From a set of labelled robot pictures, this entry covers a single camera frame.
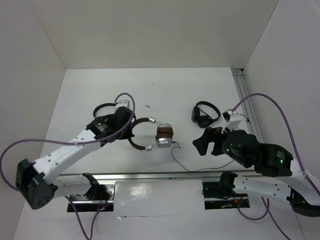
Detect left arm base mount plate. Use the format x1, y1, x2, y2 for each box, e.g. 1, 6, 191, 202
69, 181, 116, 213

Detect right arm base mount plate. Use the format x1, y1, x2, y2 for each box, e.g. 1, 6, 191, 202
202, 182, 250, 210

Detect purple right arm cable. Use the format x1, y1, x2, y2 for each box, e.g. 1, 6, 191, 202
231, 93, 320, 240

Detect large black wrapped headphones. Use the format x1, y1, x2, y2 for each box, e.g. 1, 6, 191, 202
191, 101, 221, 129

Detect brown silver headphones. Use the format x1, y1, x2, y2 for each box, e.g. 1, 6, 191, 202
128, 117, 174, 152

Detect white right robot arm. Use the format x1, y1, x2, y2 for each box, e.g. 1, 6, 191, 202
192, 127, 320, 217

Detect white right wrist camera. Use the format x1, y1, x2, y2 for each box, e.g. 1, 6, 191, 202
221, 109, 242, 134

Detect aluminium side rail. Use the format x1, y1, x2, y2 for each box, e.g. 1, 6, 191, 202
231, 68, 264, 143

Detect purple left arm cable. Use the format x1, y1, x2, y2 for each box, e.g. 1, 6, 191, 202
0, 92, 137, 240

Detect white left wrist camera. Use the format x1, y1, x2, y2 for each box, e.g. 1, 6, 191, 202
115, 99, 131, 108

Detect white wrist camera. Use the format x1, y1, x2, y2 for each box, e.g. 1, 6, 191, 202
115, 99, 131, 108
221, 109, 242, 134

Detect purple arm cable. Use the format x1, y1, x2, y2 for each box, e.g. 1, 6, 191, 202
0, 92, 137, 240
231, 93, 320, 240

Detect aluminium table rail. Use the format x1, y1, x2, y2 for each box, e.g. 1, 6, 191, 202
57, 171, 263, 186

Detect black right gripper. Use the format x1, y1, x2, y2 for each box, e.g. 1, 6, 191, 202
190, 122, 249, 167

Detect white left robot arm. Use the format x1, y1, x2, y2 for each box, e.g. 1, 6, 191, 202
15, 106, 134, 210

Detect small black headphones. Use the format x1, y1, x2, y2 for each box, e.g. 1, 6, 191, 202
92, 103, 116, 118

